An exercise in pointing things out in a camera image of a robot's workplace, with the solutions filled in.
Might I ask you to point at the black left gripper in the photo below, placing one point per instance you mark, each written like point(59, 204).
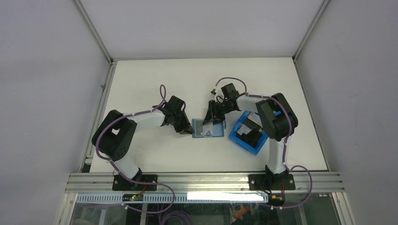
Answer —
point(185, 129)

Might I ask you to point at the aluminium front mounting rail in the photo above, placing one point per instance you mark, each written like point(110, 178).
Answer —
point(321, 182)

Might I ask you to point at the white VIP card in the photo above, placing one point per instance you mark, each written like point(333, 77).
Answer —
point(213, 130)

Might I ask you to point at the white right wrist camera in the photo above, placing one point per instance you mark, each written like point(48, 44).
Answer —
point(214, 92)

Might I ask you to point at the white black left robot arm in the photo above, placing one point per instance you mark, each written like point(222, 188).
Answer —
point(113, 137)

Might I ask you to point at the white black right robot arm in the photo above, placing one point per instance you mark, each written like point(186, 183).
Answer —
point(278, 121)

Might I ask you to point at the white slotted cable duct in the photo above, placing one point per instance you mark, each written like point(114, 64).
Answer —
point(190, 197)

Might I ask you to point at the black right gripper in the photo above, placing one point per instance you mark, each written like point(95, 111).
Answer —
point(212, 108)

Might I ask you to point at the blue plastic bin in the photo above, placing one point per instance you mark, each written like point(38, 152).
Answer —
point(248, 133)

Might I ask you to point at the teal leather card holder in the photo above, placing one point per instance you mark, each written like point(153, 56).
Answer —
point(197, 126)

